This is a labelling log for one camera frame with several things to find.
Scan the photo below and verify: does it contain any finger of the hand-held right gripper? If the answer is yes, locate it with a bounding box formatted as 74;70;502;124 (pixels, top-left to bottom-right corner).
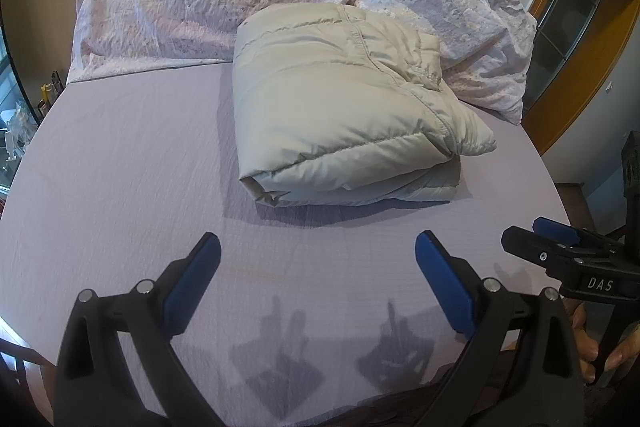
531;216;627;254
501;226;614;281

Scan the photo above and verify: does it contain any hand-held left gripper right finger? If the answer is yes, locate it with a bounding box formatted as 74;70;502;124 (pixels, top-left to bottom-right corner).
415;230;586;427

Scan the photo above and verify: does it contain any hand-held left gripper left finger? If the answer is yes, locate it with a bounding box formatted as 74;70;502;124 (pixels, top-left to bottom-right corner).
54;232;222;427

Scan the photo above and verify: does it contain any beige puffer jacket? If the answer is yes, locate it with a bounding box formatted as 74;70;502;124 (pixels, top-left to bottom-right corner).
232;3;497;209

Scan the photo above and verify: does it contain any person's right hand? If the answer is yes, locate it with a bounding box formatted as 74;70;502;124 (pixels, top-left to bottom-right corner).
570;301;640;385

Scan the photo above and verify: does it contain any dark wooden chair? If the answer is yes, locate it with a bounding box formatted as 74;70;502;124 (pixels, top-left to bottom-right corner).
0;336;57;408

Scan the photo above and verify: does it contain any dark glass door panel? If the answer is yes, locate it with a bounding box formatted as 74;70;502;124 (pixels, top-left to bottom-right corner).
520;0;614;108

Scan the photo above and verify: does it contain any cluttered glass tv stand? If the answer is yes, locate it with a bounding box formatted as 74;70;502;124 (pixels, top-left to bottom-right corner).
0;69;68;192

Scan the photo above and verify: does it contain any orange wooden door frame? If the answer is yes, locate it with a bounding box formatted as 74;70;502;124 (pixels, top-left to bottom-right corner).
449;0;640;154

